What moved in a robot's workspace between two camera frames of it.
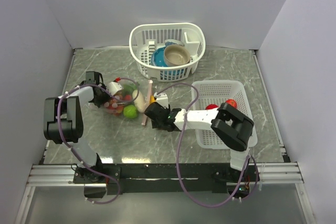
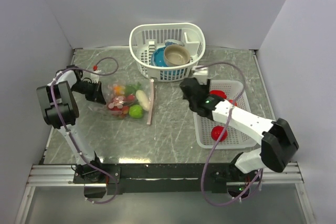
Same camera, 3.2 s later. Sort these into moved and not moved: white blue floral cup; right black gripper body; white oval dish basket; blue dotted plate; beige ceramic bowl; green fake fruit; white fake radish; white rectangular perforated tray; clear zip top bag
Moved: right black gripper body; clear zip top bag; green fake fruit; white fake radish
Not moved: white rectangular perforated tray; blue dotted plate; white oval dish basket; white blue floral cup; beige ceramic bowl
